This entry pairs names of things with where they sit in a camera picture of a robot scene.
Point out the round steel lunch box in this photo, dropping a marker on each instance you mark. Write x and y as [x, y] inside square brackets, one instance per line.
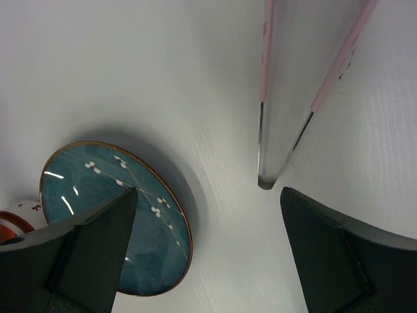
[21, 218]

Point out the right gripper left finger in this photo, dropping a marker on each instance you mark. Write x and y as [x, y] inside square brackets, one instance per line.
[73, 265]

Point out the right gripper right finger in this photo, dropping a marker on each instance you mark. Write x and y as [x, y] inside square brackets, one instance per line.
[344, 264]

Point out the pink steel tongs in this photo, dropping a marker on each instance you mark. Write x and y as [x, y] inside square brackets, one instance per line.
[267, 182]

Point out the blue ceramic plate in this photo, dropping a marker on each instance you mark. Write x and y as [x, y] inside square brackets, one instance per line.
[82, 174]

